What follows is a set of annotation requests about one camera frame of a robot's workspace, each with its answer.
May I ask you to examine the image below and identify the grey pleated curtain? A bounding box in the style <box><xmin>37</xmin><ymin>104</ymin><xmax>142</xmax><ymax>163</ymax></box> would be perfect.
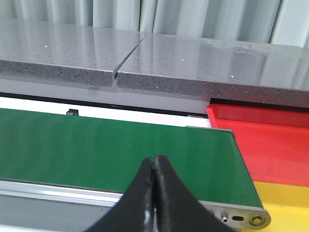
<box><xmin>0</xmin><ymin>0</ymin><xmax>309</xmax><ymax>48</ymax></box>

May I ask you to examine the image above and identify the black sensor with cable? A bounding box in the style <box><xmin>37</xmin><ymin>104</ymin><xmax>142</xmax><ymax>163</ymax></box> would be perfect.
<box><xmin>66</xmin><ymin>109</ymin><xmax>79</xmax><ymax>116</ymax></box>

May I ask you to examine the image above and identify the yellow plastic tray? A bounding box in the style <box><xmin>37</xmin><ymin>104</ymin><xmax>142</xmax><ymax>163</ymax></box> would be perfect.
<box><xmin>254</xmin><ymin>181</ymin><xmax>309</xmax><ymax>232</ymax></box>

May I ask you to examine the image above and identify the grey stone slab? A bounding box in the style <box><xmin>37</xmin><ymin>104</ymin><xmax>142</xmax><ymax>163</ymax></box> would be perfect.
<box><xmin>116</xmin><ymin>34</ymin><xmax>309</xmax><ymax>108</ymax></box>
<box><xmin>0</xmin><ymin>18</ymin><xmax>145</xmax><ymax>87</ymax></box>

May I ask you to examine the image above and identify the green conveyor belt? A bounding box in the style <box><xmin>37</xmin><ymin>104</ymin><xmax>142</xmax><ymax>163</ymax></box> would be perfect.
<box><xmin>0</xmin><ymin>108</ymin><xmax>262</xmax><ymax>207</ymax></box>

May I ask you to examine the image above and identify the red plastic tray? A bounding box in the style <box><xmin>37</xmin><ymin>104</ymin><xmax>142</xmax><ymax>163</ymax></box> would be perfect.
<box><xmin>206</xmin><ymin>104</ymin><xmax>309</xmax><ymax>186</ymax></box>

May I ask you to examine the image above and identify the grey stone slab right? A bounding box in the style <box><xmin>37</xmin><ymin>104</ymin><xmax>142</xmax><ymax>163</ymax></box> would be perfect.
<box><xmin>116</xmin><ymin>34</ymin><xmax>309</xmax><ymax>108</ymax></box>

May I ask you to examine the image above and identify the aluminium conveyor frame rail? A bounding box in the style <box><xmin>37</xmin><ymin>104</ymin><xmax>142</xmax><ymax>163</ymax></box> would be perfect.
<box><xmin>0</xmin><ymin>125</ymin><xmax>271</xmax><ymax>230</ymax></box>

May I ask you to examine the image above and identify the grey stone slab left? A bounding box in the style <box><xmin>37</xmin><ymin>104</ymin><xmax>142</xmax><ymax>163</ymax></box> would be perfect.
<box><xmin>0</xmin><ymin>18</ymin><xmax>145</xmax><ymax>87</ymax></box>

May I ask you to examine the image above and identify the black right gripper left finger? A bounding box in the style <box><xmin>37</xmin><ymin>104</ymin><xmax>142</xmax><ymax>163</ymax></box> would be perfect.
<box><xmin>86</xmin><ymin>158</ymin><xmax>154</xmax><ymax>232</ymax></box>

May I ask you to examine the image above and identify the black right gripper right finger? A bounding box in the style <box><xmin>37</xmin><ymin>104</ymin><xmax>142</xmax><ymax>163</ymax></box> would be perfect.
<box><xmin>154</xmin><ymin>155</ymin><xmax>233</xmax><ymax>232</ymax></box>

